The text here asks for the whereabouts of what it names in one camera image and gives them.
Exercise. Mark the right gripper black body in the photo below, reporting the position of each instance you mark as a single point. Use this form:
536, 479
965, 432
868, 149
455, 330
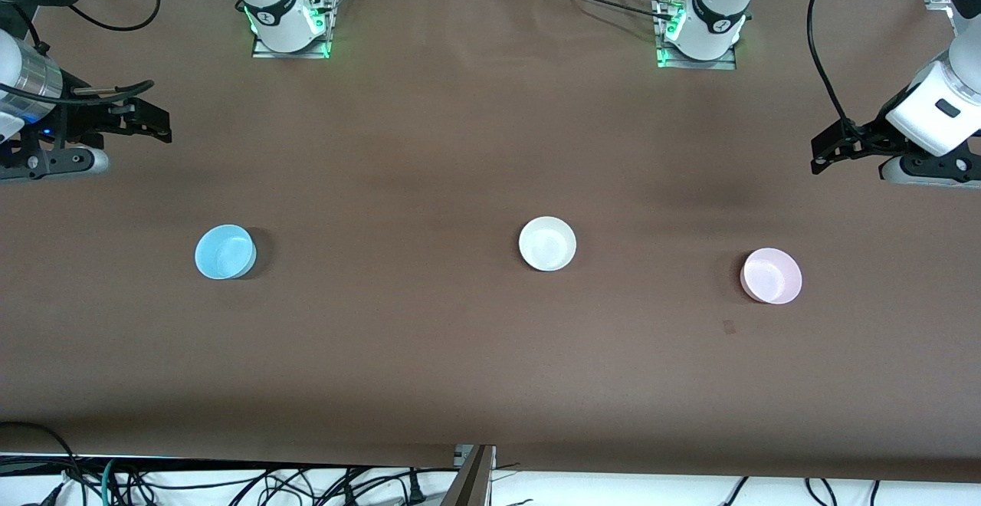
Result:
79, 116

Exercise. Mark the pink bowl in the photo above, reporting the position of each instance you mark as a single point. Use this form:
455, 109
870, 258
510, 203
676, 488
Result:
771, 276

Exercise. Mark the light blue bowl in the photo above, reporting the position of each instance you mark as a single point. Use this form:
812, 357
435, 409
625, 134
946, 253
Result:
224, 253

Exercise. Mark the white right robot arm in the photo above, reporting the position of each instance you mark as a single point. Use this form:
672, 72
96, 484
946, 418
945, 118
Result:
270, 1

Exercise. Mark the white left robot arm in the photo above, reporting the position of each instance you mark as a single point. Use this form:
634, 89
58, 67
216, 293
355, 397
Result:
716, 11

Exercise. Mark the white bowl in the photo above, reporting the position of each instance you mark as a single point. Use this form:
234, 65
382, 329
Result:
547, 244

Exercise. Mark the brown table cover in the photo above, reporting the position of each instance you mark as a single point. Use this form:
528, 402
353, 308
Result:
460, 146

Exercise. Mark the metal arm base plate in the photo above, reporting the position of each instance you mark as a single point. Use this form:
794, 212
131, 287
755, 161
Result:
697, 64
291, 52

